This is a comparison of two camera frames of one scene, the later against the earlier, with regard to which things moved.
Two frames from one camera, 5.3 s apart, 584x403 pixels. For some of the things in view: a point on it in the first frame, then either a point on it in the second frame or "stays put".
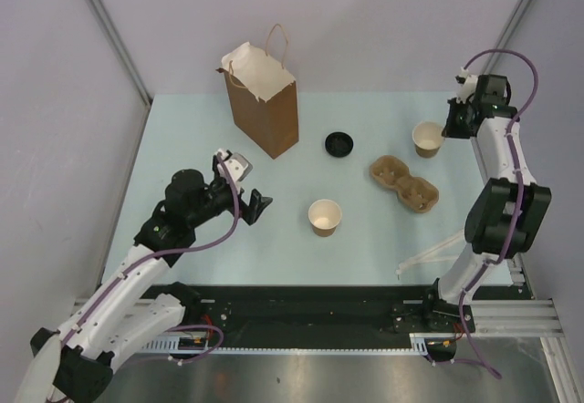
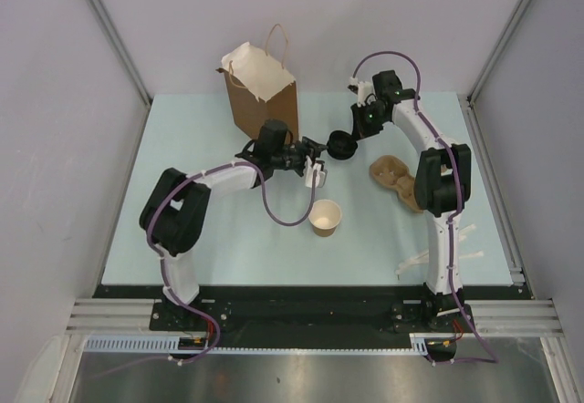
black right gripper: (451, 130) → (360, 129)
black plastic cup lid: (338, 144) stays put
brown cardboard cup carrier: (419, 195) stays put
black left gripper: (249, 211) → (306, 150)
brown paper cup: (324, 216) stays put
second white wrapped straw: (428, 257) stays put
